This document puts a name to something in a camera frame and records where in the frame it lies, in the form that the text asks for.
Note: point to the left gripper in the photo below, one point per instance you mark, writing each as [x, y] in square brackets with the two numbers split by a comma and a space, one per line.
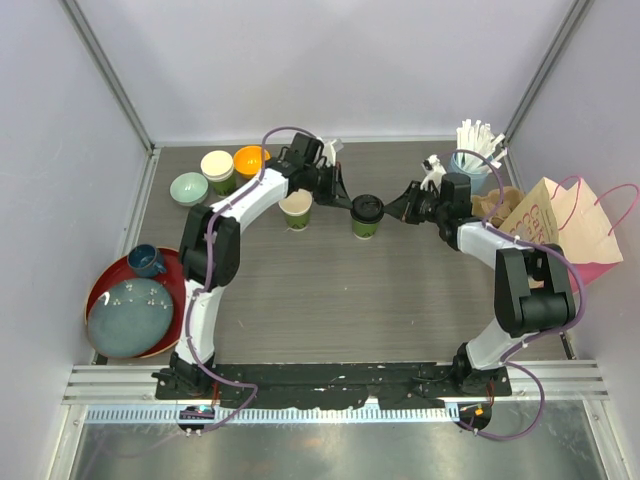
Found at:
[338, 194]

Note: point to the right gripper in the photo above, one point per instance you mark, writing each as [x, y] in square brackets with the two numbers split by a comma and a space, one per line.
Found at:
[404, 208]

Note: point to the black cup lid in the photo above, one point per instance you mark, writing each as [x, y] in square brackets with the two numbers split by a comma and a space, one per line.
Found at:
[367, 209]

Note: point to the green paper cup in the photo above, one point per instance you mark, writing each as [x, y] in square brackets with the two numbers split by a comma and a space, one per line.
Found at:
[364, 231]
[297, 209]

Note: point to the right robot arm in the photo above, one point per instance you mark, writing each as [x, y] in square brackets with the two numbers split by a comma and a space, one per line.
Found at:
[532, 291]

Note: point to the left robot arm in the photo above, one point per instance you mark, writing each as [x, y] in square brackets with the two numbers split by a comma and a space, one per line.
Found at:
[210, 249]

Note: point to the brown cardboard cup carrier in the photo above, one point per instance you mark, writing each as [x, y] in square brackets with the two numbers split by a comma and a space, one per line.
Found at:
[483, 205]

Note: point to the blue straw holder can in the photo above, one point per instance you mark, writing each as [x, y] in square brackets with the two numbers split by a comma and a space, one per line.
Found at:
[475, 175]

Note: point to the bundle of white straws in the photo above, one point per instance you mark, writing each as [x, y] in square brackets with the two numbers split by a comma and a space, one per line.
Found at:
[476, 140]

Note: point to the orange bowl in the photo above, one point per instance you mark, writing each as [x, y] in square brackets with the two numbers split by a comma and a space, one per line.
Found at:
[248, 161]

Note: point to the pale green bowl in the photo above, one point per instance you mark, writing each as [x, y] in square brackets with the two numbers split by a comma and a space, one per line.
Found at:
[189, 189]

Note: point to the kraft pink paper bag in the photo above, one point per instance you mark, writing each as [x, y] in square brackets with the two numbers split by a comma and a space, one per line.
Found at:
[568, 214]

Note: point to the dark blue ceramic cup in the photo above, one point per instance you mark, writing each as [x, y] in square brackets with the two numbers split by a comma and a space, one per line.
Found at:
[146, 261]

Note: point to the red round tray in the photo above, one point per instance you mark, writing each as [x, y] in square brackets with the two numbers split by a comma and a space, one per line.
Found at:
[172, 280]

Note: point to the blue-grey ceramic plate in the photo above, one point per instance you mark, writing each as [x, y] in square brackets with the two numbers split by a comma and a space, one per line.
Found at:
[130, 318]

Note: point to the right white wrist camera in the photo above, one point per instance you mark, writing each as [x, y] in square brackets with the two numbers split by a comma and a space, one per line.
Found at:
[434, 171]

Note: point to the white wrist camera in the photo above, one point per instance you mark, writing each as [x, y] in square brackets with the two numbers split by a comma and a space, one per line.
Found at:
[434, 171]
[330, 150]

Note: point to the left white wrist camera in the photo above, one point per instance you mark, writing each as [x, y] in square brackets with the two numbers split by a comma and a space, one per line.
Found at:
[330, 150]

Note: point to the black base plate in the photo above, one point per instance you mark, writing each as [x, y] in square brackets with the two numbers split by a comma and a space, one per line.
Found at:
[329, 386]

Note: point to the aluminium frame rail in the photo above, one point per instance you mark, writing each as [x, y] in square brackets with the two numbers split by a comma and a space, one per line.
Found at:
[119, 394]

